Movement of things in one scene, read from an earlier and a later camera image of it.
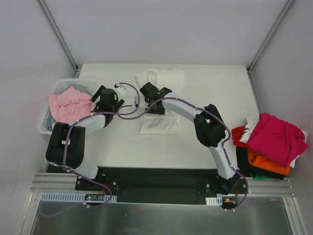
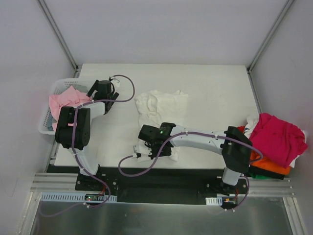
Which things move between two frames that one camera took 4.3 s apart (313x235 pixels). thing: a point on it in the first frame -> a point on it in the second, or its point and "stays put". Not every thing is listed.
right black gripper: [153, 105] -> [159, 150]
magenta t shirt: [278, 140] stays put
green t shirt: [259, 176] stays put
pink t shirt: [70, 106] stays put
